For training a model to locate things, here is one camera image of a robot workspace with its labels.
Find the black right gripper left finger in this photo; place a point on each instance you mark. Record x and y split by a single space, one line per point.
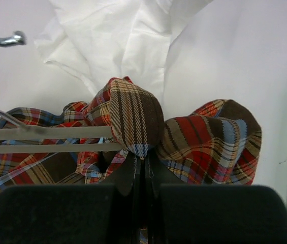
97 213

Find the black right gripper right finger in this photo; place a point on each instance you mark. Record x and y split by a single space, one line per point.
183 213

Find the plaid flannel shirt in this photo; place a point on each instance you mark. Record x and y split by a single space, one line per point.
217 144

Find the white shirt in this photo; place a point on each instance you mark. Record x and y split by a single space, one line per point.
98 40

